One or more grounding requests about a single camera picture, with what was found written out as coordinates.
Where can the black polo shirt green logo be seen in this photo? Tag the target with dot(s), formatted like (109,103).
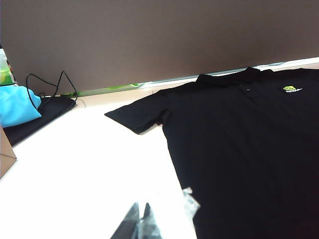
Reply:
(236,149)

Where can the beige fabric desk divider panel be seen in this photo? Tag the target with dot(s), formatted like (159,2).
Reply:
(149,37)

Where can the light blue cloth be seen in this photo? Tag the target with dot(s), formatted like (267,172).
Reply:
(15,104)

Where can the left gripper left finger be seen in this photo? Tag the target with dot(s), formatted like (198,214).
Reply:
(145,227)

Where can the bright green strip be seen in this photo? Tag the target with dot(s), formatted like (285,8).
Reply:
(109,88)

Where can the green and white box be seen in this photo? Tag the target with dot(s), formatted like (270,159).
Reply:
(5,72)

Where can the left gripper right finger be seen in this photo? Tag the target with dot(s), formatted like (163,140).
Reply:
(190,201)

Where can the brown cardboard box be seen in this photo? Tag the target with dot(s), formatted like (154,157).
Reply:
(5,152)

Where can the black folded cloth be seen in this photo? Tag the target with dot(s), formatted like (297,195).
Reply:
(49,109)

